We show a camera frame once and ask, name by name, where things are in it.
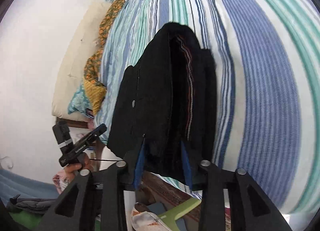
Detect teal damask pillow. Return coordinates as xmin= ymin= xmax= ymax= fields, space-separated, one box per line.
xmin=67 ymin=83 xmax=92 ymax=116

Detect red patterned rug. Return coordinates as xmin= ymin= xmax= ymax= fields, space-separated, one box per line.
xmin=141 ymin=172 xmax=201 ymax=230

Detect black pants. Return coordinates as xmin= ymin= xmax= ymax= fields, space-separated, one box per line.
xmin=107 ymin=22 xmax=217 ymax=186

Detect mustard yellow pillow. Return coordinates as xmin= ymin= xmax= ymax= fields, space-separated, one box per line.
xmin=84 ymin=79 xmax=106 ymax=116

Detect striped blue green bedspread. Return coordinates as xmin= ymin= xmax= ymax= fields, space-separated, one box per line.
xmin=94 ymin=0 xmax=319 ymax=214

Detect cream upholstered headboard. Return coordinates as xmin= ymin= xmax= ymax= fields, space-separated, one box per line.
xmin=52 ymin=2 xmax=111 ymax=122

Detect person's left hand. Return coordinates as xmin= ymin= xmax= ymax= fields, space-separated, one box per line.
xmin=64 ymin=153 xmax=94 ymax=182

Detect papers and books on floor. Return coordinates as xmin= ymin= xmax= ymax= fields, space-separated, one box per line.
xmin=131 ymin=197 xmax=201 ymax=230

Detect orange floral green blanket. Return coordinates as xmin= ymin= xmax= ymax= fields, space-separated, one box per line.
xmin=84 ymin=0 xmax=126 ymax=88

